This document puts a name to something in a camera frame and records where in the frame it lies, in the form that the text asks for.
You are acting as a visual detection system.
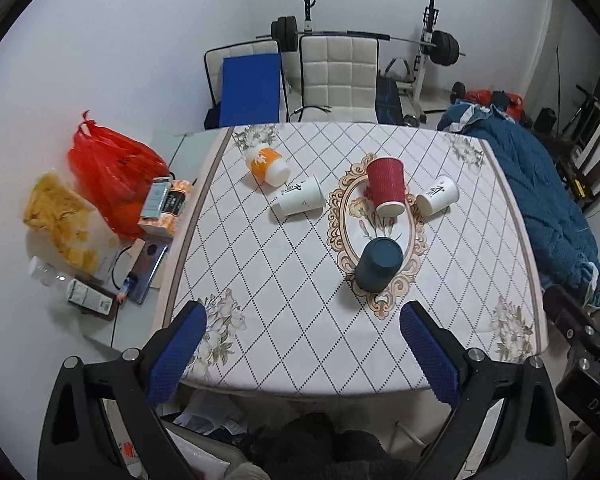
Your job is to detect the dark teal cup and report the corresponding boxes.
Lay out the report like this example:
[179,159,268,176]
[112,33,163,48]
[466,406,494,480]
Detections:
[354,237,403,292]

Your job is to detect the white paper cup right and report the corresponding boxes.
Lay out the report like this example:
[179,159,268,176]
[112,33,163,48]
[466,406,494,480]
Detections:
[416,176,460,217]

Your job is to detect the white paper cup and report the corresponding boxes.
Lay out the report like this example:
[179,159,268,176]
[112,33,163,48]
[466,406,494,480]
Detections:
[416,176,460,217]
[274,176,325,216]

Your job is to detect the white paper cup left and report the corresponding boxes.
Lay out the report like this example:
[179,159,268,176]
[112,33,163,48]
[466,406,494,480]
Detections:
[274,176,325,216]

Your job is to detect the orange white cup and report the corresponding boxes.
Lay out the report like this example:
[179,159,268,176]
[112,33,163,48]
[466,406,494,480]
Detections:
[245,143,291,188]

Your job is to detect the red paper cup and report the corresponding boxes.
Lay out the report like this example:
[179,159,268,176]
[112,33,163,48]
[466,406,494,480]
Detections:
[366,157,406,218]

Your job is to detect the blue quilted blanket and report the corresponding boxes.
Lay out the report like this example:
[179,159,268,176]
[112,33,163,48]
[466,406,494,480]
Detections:
[438,101,600,309]

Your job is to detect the blue tablet device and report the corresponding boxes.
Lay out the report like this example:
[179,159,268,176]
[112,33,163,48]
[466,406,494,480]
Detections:
[119,238,170,304]

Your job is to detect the dark wooden chair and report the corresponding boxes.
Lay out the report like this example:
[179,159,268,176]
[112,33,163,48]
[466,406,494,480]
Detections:
[556,135,600,212]

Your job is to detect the orange patterned box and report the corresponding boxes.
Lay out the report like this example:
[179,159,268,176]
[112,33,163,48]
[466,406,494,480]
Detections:
[137,178,194,238]

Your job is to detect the white packet below table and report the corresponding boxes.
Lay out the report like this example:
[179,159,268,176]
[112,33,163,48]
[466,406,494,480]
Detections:
[111,422,247,479]

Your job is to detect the smartphone on box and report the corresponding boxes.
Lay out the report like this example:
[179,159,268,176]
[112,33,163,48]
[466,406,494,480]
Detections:
[140,176,172,219]

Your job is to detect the bag of yellow chips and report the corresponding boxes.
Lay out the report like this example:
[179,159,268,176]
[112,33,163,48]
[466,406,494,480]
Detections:
[22,170,120,282]

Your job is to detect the clear plastic bottle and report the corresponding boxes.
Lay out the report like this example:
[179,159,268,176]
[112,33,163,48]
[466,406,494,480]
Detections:
[28,254,120,322]

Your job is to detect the diamond pattern floral tablecloth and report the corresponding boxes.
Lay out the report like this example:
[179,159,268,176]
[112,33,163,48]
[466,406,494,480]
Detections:
[162,122,548,396]

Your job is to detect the red plastic bag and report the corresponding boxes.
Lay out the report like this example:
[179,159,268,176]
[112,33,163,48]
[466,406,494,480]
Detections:
[67,112,170,240]

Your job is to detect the red bag on floor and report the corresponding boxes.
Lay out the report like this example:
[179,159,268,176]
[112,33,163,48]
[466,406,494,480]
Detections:
[465,89,524,122]

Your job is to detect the blue board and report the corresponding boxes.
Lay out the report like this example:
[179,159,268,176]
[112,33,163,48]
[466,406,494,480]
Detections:
[219,53,282,127]

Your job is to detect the black blue bench pad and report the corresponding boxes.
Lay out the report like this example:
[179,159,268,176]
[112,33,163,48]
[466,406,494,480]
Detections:
[375,77,404,126]

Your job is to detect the barbell with black plates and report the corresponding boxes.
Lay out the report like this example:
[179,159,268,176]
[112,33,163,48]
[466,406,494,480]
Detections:
[254,15,467,68]

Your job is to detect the white quilted chair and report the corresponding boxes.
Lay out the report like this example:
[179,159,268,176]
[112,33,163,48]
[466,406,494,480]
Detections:
[289,35,379,124]

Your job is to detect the white weight rack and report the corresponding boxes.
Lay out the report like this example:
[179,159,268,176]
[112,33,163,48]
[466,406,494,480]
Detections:
[300,0,439,124]

